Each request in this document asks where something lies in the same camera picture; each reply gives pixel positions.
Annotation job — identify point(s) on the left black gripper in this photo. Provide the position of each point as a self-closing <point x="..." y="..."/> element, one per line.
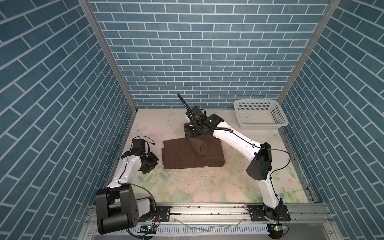
<point x="154" y="162"/>

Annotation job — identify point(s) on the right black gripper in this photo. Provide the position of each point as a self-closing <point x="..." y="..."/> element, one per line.
<point x="186" y="131"/>

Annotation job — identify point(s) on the brown trousers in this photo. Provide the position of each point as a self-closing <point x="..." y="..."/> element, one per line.
<point x="184" y="153"/>

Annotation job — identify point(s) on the white plastic basket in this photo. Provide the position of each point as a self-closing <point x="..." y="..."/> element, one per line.
<point x="259" y="114"/>

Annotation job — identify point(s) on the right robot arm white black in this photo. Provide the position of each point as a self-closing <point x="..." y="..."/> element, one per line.
<point x="259" y="155"/>

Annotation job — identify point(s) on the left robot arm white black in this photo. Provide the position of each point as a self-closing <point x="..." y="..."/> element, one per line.
<point x="117" y="207"/>

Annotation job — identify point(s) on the left green circuit board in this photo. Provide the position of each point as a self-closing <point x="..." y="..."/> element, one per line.
<point x="147" y="230"/>

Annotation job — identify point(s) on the green circuit board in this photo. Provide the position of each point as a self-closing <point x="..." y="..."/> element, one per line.
<point x="277" y="228"/>
<point x="147" y="230"/>

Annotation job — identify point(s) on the right green circuit board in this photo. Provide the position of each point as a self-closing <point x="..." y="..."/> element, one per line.
<point x="277" y="228"/>

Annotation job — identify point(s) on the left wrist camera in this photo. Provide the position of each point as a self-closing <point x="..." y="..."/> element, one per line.
<point x="139" y="145"/>

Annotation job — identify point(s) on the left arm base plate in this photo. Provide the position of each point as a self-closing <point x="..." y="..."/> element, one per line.
<point x="161" y="214"/>

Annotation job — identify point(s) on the white slotted cable duct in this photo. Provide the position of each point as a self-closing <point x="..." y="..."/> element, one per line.
<point x="179" y="230"/>

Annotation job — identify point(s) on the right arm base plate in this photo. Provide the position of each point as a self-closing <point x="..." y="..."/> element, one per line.
<point x="259" y="213"/>

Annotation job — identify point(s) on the aluminium front rail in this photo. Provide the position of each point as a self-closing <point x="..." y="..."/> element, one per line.
<point x="304" y="213"/>

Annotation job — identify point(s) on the left corner aluminium post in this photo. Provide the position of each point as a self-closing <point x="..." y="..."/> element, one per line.
<point x="94" y="24"/>

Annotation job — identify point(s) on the corner aluminium post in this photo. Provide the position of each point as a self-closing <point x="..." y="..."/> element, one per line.
<point x="318" y="30"/>
<point x="94" y="24"/>

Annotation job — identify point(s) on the right corner aluminium post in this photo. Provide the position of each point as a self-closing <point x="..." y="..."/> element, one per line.
<point x="318" y="30"/>

